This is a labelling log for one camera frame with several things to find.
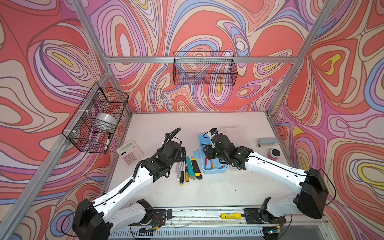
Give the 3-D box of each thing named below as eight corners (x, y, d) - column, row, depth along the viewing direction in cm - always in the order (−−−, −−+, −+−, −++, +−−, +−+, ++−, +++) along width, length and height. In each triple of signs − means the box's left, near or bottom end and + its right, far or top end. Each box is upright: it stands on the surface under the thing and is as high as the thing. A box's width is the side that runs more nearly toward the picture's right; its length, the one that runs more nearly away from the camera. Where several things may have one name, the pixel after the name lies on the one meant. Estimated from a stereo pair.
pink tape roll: (269, 161, 94) (272, 157, 90) (266, 152, 98) (268, 148, 95) (279, 161, 94) (282, 157, 90) (275, 152, 98) (278, 148, 95)
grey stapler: (257, 148, 101) (259, 144, 97) (254, 142, 104) (256, 138, 101) (277, 145, 102) (280, 141, 99) (273, 139, 106) (276, 135, 102)
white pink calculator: (117, 153, 99) (115, 150, 96) (134, 142, 104) (132, 139, 101) (128, 167, 93) (126, 165, 90) (145, 155, 98) (143, 152, 95)
